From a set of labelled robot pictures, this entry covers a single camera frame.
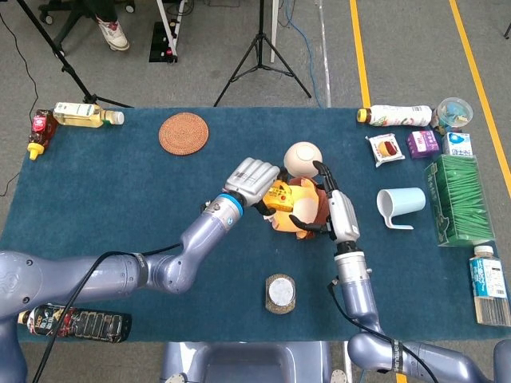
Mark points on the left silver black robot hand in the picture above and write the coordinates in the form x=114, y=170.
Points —
x=251, y=179

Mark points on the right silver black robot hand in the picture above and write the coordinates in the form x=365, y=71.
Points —
x=343, y=215

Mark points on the yellow tape measure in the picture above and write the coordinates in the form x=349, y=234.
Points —
x=281, y=197

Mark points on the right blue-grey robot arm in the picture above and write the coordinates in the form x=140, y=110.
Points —
x=359, y=295

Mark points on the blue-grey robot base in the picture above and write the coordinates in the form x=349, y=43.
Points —
x=247, y=363

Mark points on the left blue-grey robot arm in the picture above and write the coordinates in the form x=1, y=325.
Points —
x=120, y=275

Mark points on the yellow plush toy brown hood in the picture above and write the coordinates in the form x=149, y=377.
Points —
x=307, y=203

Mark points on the beige upturned bowl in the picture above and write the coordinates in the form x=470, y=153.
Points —
x=301, y=157

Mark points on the light blue mug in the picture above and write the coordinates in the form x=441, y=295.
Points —
x=405, y=201

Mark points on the white snack packet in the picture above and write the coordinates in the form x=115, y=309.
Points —
x=385, y=149

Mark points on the round woven rattan coaster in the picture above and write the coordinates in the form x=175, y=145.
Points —
x=183, y=133

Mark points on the grain jar with black lid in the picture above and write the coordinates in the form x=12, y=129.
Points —
x=280, y=293

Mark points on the purple small box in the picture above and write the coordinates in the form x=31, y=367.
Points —
x=422, y=144

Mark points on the white labelled bottle yellow cap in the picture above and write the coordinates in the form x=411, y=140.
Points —
x=399, y=115

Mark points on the clear box of green sachets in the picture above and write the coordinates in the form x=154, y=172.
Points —
x=459, y=199

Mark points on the blue carpet table mat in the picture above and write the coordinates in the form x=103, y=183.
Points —
x=120, y=191

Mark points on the white blue milk carton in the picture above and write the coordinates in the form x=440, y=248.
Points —
x=457, y=144

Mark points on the clear round tub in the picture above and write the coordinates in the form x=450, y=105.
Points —
x=454, y=111

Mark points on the clear water bottle blue label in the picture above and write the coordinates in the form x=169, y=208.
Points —
x=489, y=287

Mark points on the black power strip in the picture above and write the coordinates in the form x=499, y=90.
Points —
x=159, y=44

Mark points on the clear bottle of yellow oil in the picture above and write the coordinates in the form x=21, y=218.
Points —
x=80, y=115

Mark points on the white red sneaker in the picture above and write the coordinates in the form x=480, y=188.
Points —
x=113, y=34

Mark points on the black slanted light stand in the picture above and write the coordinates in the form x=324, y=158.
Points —
x=74, y=73

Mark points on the dark printed drink bottle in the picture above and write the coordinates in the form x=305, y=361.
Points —
x=100, y=325

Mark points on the honey bottle with yellow cap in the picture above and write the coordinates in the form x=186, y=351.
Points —
x=42, y=131

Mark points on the person's dark trouser leg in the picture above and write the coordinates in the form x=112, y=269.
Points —
x=101, y=8

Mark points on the black office chair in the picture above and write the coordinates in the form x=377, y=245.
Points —
x=66, y=28

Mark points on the black camera tripod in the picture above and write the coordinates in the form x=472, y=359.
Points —
x=260, y=40

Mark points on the white metal frame leg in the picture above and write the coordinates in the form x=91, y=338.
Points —
x=167, y=28
x=274, y=32

